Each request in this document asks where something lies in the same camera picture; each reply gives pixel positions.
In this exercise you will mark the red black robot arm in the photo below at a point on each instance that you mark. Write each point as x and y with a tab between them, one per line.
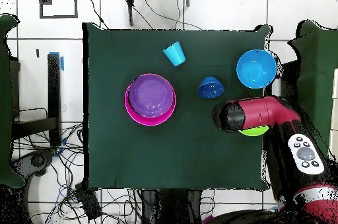
264	113

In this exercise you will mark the black metal frame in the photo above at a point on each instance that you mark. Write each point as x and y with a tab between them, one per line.
54	102

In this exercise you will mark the dark green table cloth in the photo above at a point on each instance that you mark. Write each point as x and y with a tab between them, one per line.
184	142

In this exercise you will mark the pink bowl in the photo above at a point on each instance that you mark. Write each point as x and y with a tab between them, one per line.
150	121

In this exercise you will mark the purple bowl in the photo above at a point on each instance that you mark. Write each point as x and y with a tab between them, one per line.
150	94

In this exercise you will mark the lime green bowl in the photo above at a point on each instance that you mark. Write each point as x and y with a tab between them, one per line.
253	131

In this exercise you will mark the black power strip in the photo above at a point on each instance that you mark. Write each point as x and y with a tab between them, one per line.
88	202

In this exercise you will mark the purple cup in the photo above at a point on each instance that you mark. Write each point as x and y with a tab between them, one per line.
208	219

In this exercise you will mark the light blue bowl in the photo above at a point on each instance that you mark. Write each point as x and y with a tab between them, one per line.
256	69

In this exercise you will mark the light blue cup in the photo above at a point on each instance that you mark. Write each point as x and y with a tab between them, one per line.
174	54

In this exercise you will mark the green cloth side table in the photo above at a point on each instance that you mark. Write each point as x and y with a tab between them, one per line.
5	102
317	76

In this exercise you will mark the black grey floor device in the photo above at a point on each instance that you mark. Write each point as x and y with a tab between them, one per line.
37	160

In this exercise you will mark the small dark blue bowl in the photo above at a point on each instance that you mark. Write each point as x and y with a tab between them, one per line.
211	88

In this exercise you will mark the black tripod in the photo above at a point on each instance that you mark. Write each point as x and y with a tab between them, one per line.
130	2

